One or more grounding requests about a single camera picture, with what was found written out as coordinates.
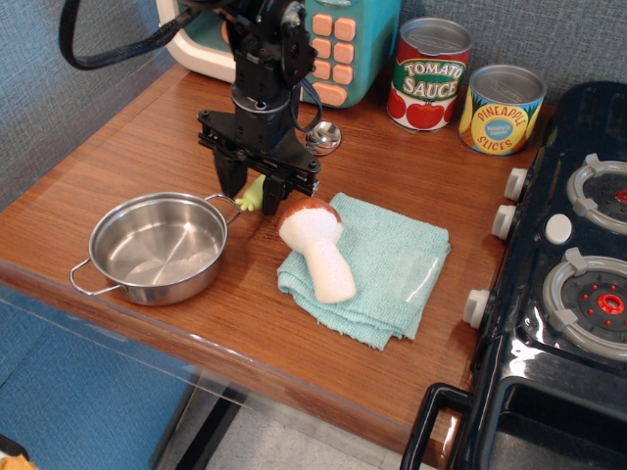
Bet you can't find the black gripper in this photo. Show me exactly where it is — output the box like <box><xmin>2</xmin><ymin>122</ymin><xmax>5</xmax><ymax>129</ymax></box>
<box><xmin>198</xmin><ymin>90</ymin><xmax>321</xmax><ymax>215</ymax></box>

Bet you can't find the green handled metal spoon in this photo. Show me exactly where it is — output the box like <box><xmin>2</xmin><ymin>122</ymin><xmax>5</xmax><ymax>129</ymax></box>
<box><xmin>235</xmin><ymin>120</ymin><xmax>342</xmax><ymax>212</ymax></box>

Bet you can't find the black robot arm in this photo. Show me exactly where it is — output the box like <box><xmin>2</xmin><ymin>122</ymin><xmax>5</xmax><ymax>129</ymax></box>
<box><xmin>185</xmin><ymin>1</ymin><xmax>322</xmax><ymax>215</ymax></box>

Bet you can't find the stainless steel pot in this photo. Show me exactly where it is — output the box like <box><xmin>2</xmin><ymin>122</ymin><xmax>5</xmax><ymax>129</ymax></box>
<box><xmin>70</xmin><ymin>192</ymin><xmax>241</xmax><ymax>306</ymax></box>

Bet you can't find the plush mushroom toy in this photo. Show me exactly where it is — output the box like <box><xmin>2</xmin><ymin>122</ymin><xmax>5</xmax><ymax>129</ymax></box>
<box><xmin>277</xmin><ymin>197</ymin><xmax>357</xmax><ymax>304</ymax></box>

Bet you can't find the teal folded cloth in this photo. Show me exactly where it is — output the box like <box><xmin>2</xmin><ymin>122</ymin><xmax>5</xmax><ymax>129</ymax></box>
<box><xmin>277</xmin><ymin>193</ymin><xmax>450</xmax><ymax>351</ymax></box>

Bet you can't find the teal toy microwave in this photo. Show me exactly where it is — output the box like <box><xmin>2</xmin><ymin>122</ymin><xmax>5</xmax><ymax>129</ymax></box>
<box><xmin>167</xmin><ymin>1</ymin><xmax>401</xmax><ymax>109</ymax></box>

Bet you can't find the tomato sauce can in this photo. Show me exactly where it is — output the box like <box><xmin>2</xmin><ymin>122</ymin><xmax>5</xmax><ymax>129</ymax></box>
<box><xmin>387</xmin><ymin>17</ymin><xmax>473</xmax><ymax>131</ymax></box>

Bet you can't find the pineapple slices can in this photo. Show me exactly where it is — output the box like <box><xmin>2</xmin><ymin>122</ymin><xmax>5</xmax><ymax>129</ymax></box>
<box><xmin>458</xmin><ymin>65</ymin><xmax>547</xmax><ymax>156</ymax></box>

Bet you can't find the black toy stove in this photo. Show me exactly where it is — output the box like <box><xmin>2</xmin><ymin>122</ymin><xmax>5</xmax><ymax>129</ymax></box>
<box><xmin>402</xmin><ymin>81</ymin><xmax>626</xmax><ymax>469</ymax></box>

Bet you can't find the orange object at corner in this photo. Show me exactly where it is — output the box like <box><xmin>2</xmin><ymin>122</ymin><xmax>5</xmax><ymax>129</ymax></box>
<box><xmin>1</xmin><ymin>435</ymin><xmax>38</xmax><ymax>470</ymax></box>

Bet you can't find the black braided cable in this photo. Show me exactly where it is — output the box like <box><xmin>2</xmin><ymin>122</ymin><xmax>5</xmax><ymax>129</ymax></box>
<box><xmin>58</xmin><ymin>0</ymin><xmax>202</xmax><ymax>71</ymax></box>

